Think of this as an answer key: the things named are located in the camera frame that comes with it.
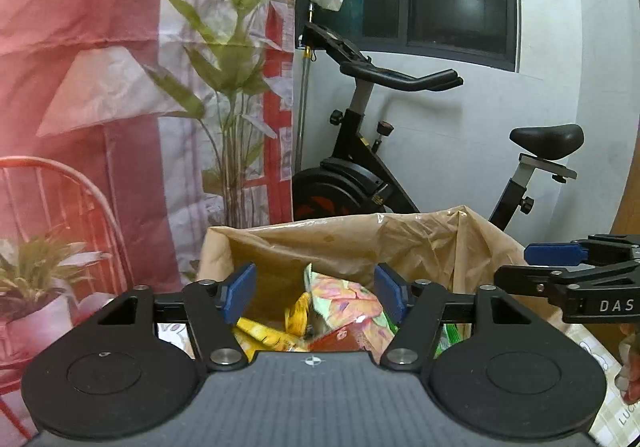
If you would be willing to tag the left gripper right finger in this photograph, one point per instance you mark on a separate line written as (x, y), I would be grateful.
(416, 308)

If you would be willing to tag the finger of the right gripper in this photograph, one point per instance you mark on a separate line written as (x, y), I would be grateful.
(555, 254)
(621, 279)

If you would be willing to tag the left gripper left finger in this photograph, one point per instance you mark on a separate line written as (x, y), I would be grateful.
(212, 309)

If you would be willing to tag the green snack bag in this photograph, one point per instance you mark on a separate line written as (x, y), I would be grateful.
(449, 336)

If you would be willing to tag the yellow snack bag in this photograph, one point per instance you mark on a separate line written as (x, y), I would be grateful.
(255, 337)

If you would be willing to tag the colourful fruit snack bag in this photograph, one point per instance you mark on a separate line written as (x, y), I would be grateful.
(345, 316)

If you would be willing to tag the person right hand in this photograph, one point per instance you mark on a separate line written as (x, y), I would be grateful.
(628, 379)

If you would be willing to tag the cardboard box with plastic liner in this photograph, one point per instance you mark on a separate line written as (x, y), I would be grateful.
(456, 248)

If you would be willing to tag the wooden door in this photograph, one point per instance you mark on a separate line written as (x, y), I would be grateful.
(627, 220)

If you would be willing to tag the printed pink backdrop cloth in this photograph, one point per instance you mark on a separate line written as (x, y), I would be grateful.
(128, 128)

